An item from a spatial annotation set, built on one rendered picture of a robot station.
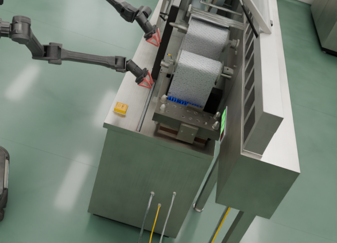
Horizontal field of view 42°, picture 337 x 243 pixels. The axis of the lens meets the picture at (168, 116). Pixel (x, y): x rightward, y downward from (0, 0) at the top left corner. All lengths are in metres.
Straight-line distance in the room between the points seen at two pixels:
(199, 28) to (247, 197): 1.17
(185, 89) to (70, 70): 2.08
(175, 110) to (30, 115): 1.66
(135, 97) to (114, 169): 0.47
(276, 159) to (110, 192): 1.36
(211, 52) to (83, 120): 1.58
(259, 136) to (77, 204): 1.83
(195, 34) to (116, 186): 1.07
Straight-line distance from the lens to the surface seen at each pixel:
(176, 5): 2.73
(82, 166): 3.46
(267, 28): 2.21
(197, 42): 2.67
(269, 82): 1.80
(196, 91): 2.56
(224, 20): 2.71
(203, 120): 2.51
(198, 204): 3.37
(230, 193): 1.87
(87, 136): 3.72
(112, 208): 2.96
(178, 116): 2.47
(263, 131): 1.67
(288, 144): 1.91
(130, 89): 2.79
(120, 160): 2.64
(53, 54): 2.37
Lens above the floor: 2.49
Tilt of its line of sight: 37 degrees down
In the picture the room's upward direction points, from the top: 19 degrees clockwise
